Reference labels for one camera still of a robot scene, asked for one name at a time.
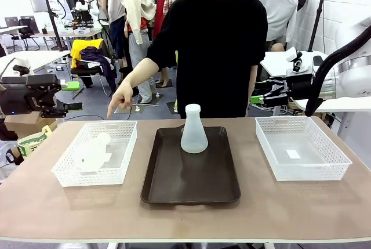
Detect person left forearm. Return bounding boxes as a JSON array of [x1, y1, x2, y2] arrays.
[[247, 64, 259, 114]]

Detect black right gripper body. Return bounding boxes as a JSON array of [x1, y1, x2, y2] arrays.
[[285, 73, 316, 101]]

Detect black and white microscope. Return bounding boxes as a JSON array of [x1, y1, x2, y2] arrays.
[[286, 51, 310, 75]]

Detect person right forearm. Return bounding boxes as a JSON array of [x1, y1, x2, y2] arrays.
[[125, 57, 160, 89]]

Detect black tripod stand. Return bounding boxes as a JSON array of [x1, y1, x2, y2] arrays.
[[40, 0, 69, 52]]

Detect mannequin cream jacket grey trousers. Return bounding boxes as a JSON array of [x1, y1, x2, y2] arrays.
[[119, 0, 159, 104]]

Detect mannequin white shirt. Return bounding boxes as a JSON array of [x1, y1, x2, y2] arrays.
[[251, 0, 299, 42]]

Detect mannequin white tank top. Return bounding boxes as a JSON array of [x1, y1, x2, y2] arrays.
[[100, 0, 127, 68]]

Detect translucent plastic conical flask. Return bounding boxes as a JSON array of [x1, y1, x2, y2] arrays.
[[180, 103, 209, 154], [74, 132, 113, 172]]

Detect cardboard box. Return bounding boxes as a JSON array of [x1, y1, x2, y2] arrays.
[[3, 110, 58, 140]]

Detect person right hand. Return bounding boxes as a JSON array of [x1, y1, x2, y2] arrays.
[[106, 81, 136, 120]]

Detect white desk with grey legs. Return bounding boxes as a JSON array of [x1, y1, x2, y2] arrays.
[[259, 46, 371, 133]]

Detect black chair with clothes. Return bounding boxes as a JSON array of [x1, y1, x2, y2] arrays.
[[70, 64, 114, 98]]

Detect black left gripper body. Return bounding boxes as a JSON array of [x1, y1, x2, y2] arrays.
[[0, 74, 63, 116]]

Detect black tall light stand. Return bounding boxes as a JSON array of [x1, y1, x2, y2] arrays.
[[308, 0, 330, 52]]

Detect purple garment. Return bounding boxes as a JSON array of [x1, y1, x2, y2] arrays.
[[79, 46, 117, 93]]

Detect white perforated plastic basket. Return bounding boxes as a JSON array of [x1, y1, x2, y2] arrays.
[[254, 116, 353, 182], [51, 120, 138, 187]]

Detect person torso black sweater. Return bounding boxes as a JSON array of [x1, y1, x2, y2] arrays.
[[146, 0, 268, 119]]

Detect mannequin red vest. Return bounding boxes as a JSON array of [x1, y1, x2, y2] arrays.
[[144, 0, 169, 40]]

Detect yellow garment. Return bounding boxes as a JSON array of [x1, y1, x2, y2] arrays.
[[70, 38, 105, 69]]

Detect white side table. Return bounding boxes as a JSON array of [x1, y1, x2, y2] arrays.
[[0, 49, 72, 78]]

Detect black object on side table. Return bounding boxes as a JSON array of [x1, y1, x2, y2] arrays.
[[12, 64, 31, 76]]

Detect grey mannequin base plate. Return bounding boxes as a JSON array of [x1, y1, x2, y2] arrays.
[[114, 103, 146, 115]]

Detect dark brown serving tray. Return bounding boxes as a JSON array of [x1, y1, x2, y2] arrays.
[[140, 125, 242, 205]]

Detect background workbench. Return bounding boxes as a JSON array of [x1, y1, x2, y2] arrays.
[[31, 25, 111, 50]]

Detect green and white bag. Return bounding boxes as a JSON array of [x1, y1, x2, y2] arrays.
[[17, 125, 53, 160]]

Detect black office chair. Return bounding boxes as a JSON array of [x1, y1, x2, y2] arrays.
[[10, 17, 42, 51]]

